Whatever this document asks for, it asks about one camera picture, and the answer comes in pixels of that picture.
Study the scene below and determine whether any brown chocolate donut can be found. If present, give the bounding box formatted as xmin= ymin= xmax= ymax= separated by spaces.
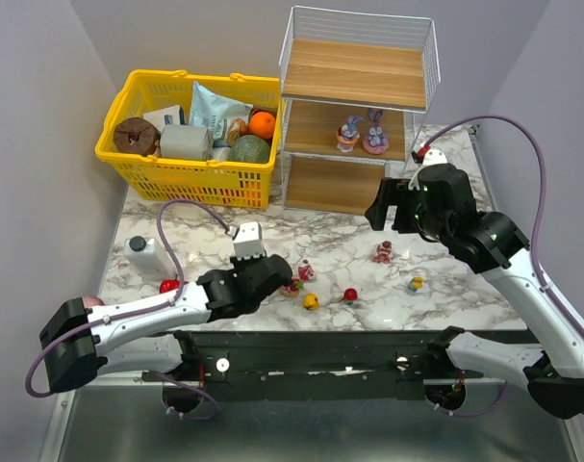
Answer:
xmin=113 ymin=117 xmax=160 ymax=157

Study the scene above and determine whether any red bell pepper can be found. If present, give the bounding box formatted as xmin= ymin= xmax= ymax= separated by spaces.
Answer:
xmin=159 ymin=278 xmax=187 ymax=294

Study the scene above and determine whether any white blue box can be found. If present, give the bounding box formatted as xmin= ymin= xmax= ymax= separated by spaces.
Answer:
xmin=141 ymin=105 xmax=187 ymax=131

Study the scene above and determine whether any purple cable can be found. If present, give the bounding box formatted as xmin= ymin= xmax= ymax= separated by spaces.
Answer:
xmin=423 ymin=114 xmax=584 ymax=424
xmin=25 ymin=198 xmax=238 ymax=398

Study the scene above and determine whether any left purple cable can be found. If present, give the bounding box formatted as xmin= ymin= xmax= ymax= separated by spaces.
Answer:
xmin=25 ymin=198 xmax=238 ymax=398

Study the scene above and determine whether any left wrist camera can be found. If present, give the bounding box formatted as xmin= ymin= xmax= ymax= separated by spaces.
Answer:
xmin=232 ymin=221 xmax=267 ymax=260

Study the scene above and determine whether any yellow plastic basket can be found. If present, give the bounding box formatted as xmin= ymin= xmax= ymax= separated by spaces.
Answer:
xmin=94 ymin=69 xmax=282 ymax=209

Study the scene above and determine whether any white paper roll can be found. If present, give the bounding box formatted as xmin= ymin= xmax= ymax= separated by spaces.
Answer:
xmin=160 ymin=124 xmax=214 ymax=161

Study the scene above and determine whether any orange fruit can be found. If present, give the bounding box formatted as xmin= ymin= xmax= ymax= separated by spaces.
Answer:
xmin=247 ymin=111 xmax=276 ymax=140

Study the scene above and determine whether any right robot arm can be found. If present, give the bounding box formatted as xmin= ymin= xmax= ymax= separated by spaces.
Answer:
xmin=365 ymin=163 xmax=584 ymax=419

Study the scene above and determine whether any pink ball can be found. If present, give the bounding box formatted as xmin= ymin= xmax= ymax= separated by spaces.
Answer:
xmin=82 ymin=295 xmax=105 ymax=308

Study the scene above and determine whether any large purple bunny toy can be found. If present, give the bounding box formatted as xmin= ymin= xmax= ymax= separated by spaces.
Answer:
xmin=363 ymin=108 xmax=389 ymax=155

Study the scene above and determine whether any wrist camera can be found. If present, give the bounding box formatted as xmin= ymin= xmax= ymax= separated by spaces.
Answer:
xmin=232 ymin=221 xmax=267 ymax=260
xmin=408 ymin=145 xmax=448 ymax=191

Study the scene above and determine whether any red cherry toy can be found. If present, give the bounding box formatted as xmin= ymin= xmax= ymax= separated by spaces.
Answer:
xmin=341 ymin=288 xmax=358 ymax=306

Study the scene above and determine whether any white plastic bottle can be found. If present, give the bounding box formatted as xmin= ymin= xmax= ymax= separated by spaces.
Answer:
xmin=123 ymin=235 xmax=176 ymax=282

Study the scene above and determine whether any white wire wooden shelf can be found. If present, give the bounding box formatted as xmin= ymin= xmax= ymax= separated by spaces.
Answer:
xmin=279 ymin=6 xmax=441 ymax=215

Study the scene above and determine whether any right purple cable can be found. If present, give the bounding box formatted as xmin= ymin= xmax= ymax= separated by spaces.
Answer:
xmin=423 ymin=114 xmax=584 ymax=424

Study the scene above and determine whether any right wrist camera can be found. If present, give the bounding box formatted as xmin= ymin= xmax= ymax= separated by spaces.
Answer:
xmin=408 ymin=145 xmax=448 ymax=191

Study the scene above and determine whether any white can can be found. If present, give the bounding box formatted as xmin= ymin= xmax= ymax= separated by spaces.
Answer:
xmin=212 ymin=146 xmax=231 ymax=163

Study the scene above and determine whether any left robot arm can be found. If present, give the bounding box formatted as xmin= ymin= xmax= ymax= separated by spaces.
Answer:
xmin=39 ymin=254 xmax=292 ymax=394

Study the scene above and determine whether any blue snack bag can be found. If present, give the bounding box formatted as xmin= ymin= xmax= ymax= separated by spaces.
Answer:
xmin=189 ymin=81 xmax=253 ymax=147

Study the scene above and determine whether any red white figure toy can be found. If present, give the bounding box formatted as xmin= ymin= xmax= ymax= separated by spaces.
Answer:
xmin=372 ymin=241 xmax=393 ymax=264

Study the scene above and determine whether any brown onion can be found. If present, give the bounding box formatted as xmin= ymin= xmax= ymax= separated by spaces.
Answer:
xmin=226 ymin=117 xmax=249 ymax=146

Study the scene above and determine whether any yellow blue duck toy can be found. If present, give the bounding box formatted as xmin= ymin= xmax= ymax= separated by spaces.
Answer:
xmin=407 ymin=276 xmax=423 ymax=294

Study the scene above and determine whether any pink bear toy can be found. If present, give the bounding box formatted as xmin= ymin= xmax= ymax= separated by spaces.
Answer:
xmin=298 ymin=259 xmax=316 ymax=281

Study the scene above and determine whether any green melon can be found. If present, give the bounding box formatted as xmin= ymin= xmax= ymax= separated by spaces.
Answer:
xmin=228 ymin=135 xmax=270 ymax=164

